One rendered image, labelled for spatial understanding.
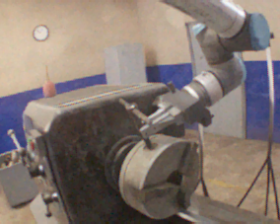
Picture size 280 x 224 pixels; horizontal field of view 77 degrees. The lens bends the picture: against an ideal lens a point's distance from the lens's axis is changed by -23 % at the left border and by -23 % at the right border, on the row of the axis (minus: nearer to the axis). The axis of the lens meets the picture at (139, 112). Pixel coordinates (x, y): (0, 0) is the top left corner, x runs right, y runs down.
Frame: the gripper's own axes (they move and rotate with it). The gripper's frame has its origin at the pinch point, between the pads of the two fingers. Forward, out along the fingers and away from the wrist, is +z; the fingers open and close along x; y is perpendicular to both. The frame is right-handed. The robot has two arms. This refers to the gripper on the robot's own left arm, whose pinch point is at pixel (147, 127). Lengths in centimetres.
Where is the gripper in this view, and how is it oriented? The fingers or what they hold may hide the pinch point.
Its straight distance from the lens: 55.3
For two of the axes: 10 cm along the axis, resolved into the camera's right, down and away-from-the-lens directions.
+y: -4.2, -8.2, -4.0
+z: -8.5, 5.1, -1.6
